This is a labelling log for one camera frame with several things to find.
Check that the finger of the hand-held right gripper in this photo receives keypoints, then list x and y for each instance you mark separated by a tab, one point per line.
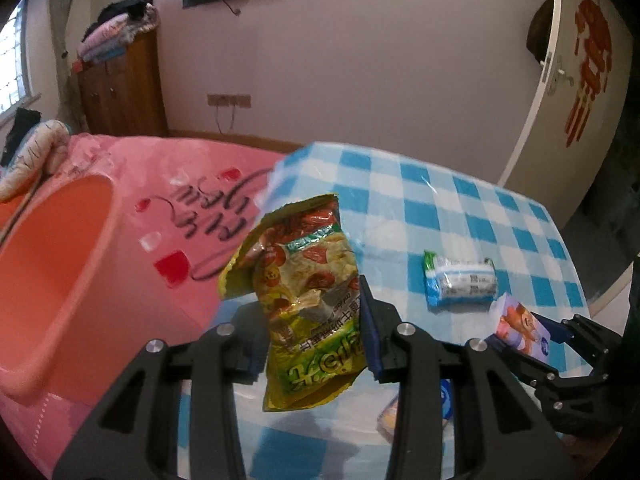
520	370
550	327

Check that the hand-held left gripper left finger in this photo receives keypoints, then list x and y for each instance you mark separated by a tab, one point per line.
257	360

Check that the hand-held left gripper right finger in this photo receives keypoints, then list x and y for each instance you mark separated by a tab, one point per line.
368	325

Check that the purple cartoon packet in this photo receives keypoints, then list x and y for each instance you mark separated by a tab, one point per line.
520	322

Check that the yellow green chip bag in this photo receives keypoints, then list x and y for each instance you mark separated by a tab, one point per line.
305	280

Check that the pink plastic bin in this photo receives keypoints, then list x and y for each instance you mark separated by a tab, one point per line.
55	270

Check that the blue white wrapper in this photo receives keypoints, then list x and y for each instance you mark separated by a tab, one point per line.
446	400

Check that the orange snack packet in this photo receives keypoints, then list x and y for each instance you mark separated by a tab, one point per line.
389	420

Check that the blue white packet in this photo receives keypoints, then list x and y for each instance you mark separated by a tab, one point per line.
460	280

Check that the blue white checked tablecloth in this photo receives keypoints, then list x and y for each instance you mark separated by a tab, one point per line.
450	200

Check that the pink printed blanket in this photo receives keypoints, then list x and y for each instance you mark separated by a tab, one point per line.
190	200

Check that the white door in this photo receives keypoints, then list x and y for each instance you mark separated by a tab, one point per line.
560	120

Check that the red door decoration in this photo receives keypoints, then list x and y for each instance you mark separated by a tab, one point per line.
592	60

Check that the brown wooden cabinet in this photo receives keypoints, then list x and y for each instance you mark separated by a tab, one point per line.
125	95

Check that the patterned pillow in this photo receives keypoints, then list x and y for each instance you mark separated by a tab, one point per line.
35	155

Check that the dark cloth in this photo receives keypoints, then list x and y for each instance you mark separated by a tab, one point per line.
20	132

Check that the folded clothes stack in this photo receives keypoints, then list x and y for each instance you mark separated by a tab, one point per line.
117	30

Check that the window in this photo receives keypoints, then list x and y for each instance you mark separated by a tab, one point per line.
12	65

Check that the wall socket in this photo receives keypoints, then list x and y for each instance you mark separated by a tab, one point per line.
229	100

